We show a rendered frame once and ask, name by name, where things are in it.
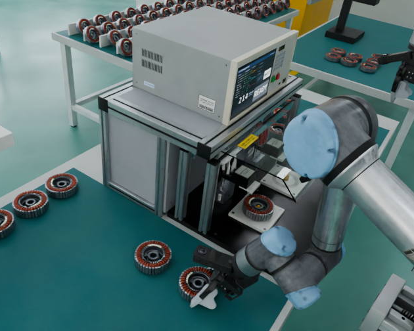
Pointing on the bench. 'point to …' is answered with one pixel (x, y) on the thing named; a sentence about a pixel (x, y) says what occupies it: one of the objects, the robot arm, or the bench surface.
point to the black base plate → (292, 219)
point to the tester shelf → (188, 117)
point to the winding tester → (207, 58)
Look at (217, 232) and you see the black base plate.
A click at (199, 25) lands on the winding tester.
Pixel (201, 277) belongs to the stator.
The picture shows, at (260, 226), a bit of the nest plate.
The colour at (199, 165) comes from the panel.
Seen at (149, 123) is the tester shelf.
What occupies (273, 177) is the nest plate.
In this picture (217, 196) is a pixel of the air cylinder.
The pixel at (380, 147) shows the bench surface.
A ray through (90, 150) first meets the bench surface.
